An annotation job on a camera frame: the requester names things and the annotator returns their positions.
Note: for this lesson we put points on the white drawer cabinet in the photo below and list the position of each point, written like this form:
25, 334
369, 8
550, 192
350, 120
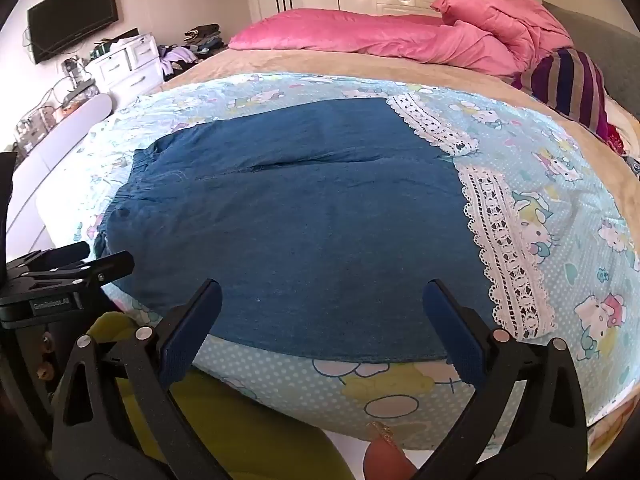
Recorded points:
127, 67

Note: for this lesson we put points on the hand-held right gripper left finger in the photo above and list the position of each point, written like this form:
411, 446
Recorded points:
192, 332

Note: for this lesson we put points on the person's yellow-green clothing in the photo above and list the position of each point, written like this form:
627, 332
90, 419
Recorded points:
250, 440

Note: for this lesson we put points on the cartoon printed blue blanket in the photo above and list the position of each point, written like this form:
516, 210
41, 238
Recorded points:
575, 240

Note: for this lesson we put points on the pile of clothes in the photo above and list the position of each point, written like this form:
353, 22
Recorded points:
195, 47

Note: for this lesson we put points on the blue denim pants lace hems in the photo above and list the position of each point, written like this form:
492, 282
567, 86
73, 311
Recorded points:
300, 220

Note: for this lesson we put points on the colourful crumpled clothes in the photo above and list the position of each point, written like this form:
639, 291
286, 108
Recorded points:
622, 140

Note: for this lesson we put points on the white padded bench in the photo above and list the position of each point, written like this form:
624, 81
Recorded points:
60, 160

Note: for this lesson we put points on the grey padded headboard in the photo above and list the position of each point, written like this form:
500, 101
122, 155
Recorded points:
600, 40

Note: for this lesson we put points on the black wall television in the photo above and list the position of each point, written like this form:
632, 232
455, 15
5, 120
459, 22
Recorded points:
70, 17

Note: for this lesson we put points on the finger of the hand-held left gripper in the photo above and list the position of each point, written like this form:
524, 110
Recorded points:
55, 256
107, 266

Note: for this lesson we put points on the pink puffy jacket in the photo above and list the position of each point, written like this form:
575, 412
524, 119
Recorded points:
400, 35

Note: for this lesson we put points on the purple striped cloth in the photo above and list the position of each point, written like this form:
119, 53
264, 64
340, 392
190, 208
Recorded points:
570, 85

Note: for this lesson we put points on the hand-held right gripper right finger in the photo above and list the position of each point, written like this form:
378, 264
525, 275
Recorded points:
460, 335

